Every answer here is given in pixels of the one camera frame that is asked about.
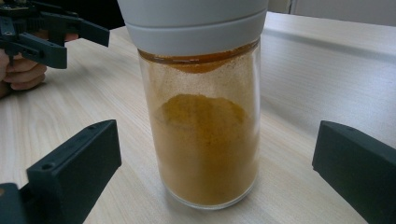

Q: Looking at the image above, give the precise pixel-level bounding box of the glass spice jar white lid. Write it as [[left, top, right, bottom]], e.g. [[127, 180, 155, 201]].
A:
[[117, 0, 269, 210]]

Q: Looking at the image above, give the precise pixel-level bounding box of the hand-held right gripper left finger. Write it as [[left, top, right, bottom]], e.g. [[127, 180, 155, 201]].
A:
[[19, 119, 122, 224]]

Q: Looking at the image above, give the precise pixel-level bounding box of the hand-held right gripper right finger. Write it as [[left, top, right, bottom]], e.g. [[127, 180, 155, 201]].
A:
[[311, 119, 396, 224]]

